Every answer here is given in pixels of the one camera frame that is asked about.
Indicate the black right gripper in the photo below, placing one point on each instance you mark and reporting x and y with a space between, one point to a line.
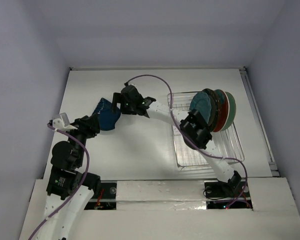
117 102

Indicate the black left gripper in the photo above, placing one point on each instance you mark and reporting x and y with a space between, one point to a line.
88 124

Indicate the dark blue teardrop plate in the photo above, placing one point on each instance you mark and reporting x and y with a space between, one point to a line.
107 117

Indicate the teal embossed scalloped plate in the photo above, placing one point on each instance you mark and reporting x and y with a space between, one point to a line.
201 102

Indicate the beige plate with brown rim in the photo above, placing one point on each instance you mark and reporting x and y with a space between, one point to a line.
215 105

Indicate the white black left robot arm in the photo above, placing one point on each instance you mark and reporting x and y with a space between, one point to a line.
68 190

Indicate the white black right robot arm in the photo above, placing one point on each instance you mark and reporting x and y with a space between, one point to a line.
196 135

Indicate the silver foil covered bar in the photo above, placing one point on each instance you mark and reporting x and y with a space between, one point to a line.
160 195

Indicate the red and teal glazed plate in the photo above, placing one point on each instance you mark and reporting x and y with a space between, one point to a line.
223 110

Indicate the green plate with white rim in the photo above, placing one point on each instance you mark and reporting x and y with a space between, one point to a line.
232 109

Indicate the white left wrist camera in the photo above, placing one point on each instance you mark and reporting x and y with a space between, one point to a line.
61 122

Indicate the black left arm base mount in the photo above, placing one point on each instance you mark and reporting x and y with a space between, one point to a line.
105 199

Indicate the chrome wire dish rack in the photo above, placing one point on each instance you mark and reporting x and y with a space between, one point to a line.
224 143

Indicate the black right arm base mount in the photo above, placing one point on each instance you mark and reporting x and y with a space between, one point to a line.
216 191

